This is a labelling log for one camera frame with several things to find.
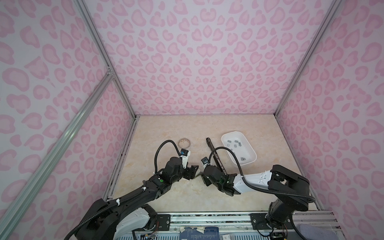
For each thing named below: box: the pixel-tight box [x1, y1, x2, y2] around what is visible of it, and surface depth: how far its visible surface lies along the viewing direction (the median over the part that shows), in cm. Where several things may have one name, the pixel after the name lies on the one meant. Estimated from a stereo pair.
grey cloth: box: [297, 223, 338, 240], surface depth 69 cm
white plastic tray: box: [221, 131, 257, 166], surface depth 103 cm
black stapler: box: [206, 137, 228, 176], surface depth 97 cm
